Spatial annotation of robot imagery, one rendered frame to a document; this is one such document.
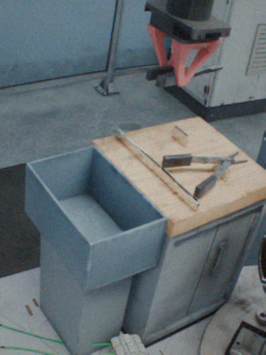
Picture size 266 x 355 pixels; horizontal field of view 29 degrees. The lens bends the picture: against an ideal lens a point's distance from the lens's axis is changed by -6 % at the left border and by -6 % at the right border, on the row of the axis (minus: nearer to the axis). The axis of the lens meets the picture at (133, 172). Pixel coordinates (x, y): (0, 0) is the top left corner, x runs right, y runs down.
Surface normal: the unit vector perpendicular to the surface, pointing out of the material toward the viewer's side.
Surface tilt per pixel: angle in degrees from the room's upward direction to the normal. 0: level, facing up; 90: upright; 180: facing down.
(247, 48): 90
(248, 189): 0
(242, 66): 90
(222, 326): 0
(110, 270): 90
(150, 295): 90
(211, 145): 0
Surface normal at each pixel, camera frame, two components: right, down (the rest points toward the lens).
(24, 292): 0.15, -0.80
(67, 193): 0.56, 0.54
